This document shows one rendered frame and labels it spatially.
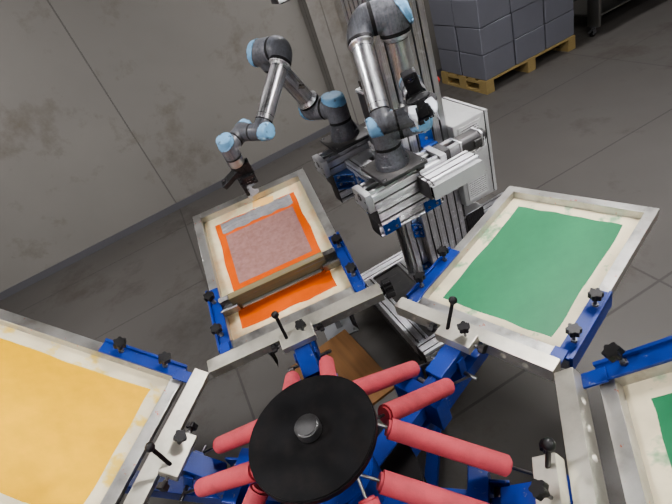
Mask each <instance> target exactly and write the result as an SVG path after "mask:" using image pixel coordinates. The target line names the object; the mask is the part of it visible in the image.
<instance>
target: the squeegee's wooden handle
mask: <svg viewBox="0 0 672 504"><path fill-rule="evenodd" d="M323 264H326V261H325V258H324V256H323V254H322V252H319V253H317V254H314V255H312V256H310V257H308V258H306V259H303V260H301V261H299V262H297V263H295V264H293V265H290V266H288V267H286V268H284V269H282V270H280V271H277V272H275V273H273V274H271V275H269V276H266V277H264V278H262V279H260V280H258V281H256V282H253V283H251V284H249V285H247V286H245V287H242V288H240V289H238V290H236V291H234V292H232V293H229V294H228V295H227V296H228V299H229V301H230V302H231V303H232V305H235V304H237V303H238V304H239V306H240V307H241V306H242V304H245V303H247V302H249V301H251V300H253V299H255V298H258V297H260V296H262V295H264V294H266V293H269V292H271V291H273V290H275V289H277V288H279V287H282V286H284V285H286V284H288V283H290V282H292V281H295V280H297V279H299V278H301V277H303V276H305V275H308V274H310V273H312V272H314V271H316V270H318V269H321V270H322V269H324V268H323V266H322V265H323Z"/></svg>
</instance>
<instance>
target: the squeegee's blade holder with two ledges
mask: <svg viewBox="0 0 672 504"><path fill-rule="evenodd" d="M321 272H322V270H321V269H318V270H316V271H314V272H312V273H310V274H308V275H305V276H303V277H301V278H299V279H297V280H295V281H292V282H290V283H288V284H286V285H284V286H282V287H279V288H277V289H275V290H273V291H271V292H269V293H266V294H264V295H262V296H260V297H258V298H255V299H253V300H251V301H249V302H247V303H245V304H242V306H243V308H246V307H248V306H250V305H252V304H254V303H256V302H259V301H261V300H263V299H265V298H267V297H269V296H272V295H274V294H276V293H278V292H280V291H282V290H285V289H287V288H289V287H291V286H293V285H295V284H298V283H300V282H302V281H304V280H306V279H308V278H311V277H313V276H315V275H317V274H319V273H321Z"/></svg>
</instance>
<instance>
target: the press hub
mask: <svg viewBox="0 0 672 504"><path fill-rule="evenodd" d="M383 429H384V428H381V427H378V421H377V416H376V412H375V409H374V406H373V404H372V402H371V400H370V398H369V397H368V395H367V394H366V393H365V391H364V390H363V389H362V388H361V387H360V386H358V385H357V384H356V383H354V382H353V381H351V380H349V379H346V378H343V377H340V376H335V375H318V376H312V377H309V378H305V379H303V380H300V381H298V382H296V383H294V384H292V385H290V386H288V387H287V388H285V389H284V390H282V391H281V392H280V393H279V394H277V395H276V396H275V397H274V398H273V399H272V400H271V401H270V402H269V404H268V405H267V406H266V407H265V408H264V410H263V411H262V413H261V414H260V416H259V418H258V419H257V421H256V423H255V426H254V428H253V431H252V434H251V437H250V442H249V452H248V455H249V464H250V469H251V472H252V474H253V477H254V479H255V480H256V482H257V484H258V485H259V486H260V487H261V489H262V490H263V491H264V492H265V493H266V494H267V495H269V496H270V497H271V498H273V499H274V500H276V501H278V502H280V503H281V504H358V502H359V501H361V500H362V499H364V497H363V495H362V492H361V490H360V487H359V485H358V482H357V479H358V478H359V477H360V475H361V474H362V473H363V474H366V475H369V476H372V477H375V478H378V476H379V473H380V472H382V471H383V470H384V469H385V470H388V471H391V472H394V473H397V474H400V475H403V476H406V477H410V478H413V479H416V480H419V481H422V482H425V483H427V481H426V479H425V477H424V475H423V473H422V470H421V467H420V465H419V462H418V460H417V458H416V456H415V454H414V452H413V451H412V449H411V448H410V447H409V446H407V445H404V444H401V443H398V444H397V445H396V446H395V448H394V449H393V450H392V452H391V453H390V454H389V456H388V457H387V458H386V460H385V461H384V462H383V464H382V465H381V466H380V467H379V465H378V463H377V461H376V459H375V458H374V456H373V452H374V449H375V446H376V441H377V437H378V436H379V434H380V433H381V432H382V431H383ZM360 480H361V482H362V485H363V487H364V490H365V492H366V495H367V497H369V496H371V495H374V496H375V497H376V496H378V498H379V500H380V503H381V504H382V503H383V500H384V496H383V495H380V494H378V490H376V485H377V482H375V481H372V480H369V479H366V478H363V477H360Z"/></svg>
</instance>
